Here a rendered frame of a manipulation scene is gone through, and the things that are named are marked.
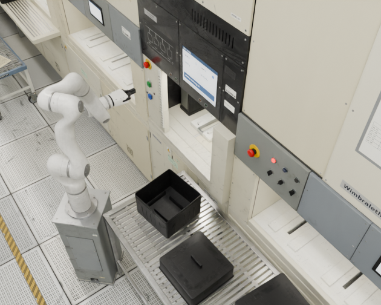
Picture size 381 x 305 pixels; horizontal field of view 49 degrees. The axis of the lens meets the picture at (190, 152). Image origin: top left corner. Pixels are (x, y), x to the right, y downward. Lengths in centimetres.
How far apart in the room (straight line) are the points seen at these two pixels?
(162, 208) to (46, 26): 231
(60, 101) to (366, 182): 139
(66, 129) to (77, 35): 186
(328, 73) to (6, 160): 323
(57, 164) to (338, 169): 143
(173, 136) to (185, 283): 104
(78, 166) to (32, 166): 176
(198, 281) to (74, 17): 256
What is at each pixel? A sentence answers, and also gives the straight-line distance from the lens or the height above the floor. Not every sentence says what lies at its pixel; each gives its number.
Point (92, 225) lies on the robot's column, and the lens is 255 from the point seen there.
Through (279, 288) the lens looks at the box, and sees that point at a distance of 207.
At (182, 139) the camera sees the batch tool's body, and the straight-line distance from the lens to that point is 278.
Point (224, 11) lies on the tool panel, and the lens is 180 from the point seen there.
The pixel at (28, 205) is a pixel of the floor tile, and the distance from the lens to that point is 374.
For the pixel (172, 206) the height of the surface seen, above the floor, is 77.
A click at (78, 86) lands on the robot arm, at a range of 222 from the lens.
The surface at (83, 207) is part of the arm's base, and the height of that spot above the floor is 82.
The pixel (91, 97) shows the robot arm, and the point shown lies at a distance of 237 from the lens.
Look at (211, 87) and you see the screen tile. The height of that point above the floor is 157.
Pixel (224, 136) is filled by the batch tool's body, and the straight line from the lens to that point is 206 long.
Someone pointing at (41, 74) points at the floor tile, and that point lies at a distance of 502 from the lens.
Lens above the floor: 285
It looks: 47 degrees down
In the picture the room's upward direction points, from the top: 1 degrees clockwise
